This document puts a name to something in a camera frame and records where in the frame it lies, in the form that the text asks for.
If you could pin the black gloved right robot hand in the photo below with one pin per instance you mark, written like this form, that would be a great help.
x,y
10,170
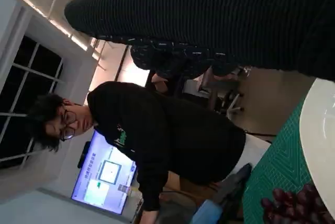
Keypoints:
x,y
196,12

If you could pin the red toy grape bunch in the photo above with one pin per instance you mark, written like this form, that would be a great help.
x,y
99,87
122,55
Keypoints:
x,y
288,208

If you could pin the white square plate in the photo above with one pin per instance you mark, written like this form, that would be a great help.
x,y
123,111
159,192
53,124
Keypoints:
x,y
319,129

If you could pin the person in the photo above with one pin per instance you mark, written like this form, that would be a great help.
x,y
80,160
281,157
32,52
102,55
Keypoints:
x,y
157,135

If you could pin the green cutting mat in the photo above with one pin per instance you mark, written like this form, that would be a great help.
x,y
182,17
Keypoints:
x,y
277,166

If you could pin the dark paned window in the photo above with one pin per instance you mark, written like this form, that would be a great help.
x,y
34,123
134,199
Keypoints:
x,y
28,82

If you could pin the lit computer monitor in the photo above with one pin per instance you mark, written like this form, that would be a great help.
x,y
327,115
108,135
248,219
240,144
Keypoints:
x,y
104,177

